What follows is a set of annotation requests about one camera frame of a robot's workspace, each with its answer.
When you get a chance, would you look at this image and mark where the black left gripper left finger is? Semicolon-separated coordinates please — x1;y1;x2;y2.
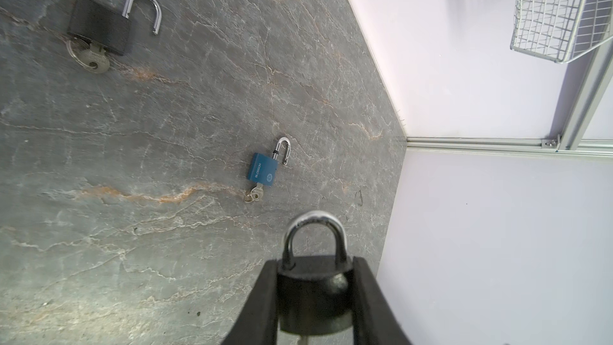
222;260;278;345

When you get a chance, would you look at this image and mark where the blue padlock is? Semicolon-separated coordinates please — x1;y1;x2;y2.
247;137;291;186

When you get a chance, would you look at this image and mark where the small black padlock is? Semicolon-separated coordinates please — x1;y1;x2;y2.
277;210;353;337

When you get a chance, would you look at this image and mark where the aluminium frame corner post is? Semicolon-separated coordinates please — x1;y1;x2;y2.
557;40;612;151

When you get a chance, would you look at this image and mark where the white wire wall basket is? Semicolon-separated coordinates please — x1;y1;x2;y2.
510;0;612;64

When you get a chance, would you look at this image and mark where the large silver key with ring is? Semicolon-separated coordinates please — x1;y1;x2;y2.
65;38;110;74

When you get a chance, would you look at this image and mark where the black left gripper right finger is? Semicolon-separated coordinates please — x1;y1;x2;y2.
352;257;411;345

